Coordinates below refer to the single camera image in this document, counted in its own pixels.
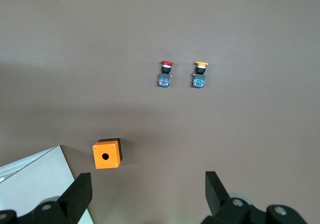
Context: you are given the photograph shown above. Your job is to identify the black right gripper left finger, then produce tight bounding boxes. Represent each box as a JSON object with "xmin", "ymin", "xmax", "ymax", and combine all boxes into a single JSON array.
[{"xmin": 0, "ymin": 173, "xmax": 93, "ymax": 224}]

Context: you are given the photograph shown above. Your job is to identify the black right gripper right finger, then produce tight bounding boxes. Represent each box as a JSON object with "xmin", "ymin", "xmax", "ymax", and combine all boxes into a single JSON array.
[{"xmin": 201, "ymin": 171, "xmax": 308, "ymax": 224}]

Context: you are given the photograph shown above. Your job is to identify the white drawer cabinet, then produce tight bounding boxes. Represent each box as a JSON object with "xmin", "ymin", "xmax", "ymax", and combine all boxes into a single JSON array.
[{"xmin": 0, "ymin": 145, "xmax": 95, "ymax": 224}]

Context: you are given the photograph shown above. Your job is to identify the yellow mushroom push button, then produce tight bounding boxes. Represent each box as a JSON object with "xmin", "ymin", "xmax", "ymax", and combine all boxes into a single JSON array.
[{"xmin": 191, "ymin": 61, "xmax": 209, "ymax": 88}]

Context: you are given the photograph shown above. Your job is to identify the red mushroom push button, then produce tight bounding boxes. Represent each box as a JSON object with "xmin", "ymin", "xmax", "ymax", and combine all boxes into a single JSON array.
[{"xmin": 157, "ymin": 60, "xmax": 175, "ymax": 88}]

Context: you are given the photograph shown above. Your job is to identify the brown table mat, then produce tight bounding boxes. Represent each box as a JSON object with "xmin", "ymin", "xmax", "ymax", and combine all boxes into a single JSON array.
[{"xmin": 0, "ymin": 0, "xmax": 320, "ymax": 224}]

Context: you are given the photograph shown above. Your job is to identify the orange button enclosure box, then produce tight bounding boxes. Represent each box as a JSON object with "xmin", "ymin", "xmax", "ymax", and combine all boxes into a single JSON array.
[{"xmin": 92, "ymin": 138, "xmax": 124, "ymax": 170}]

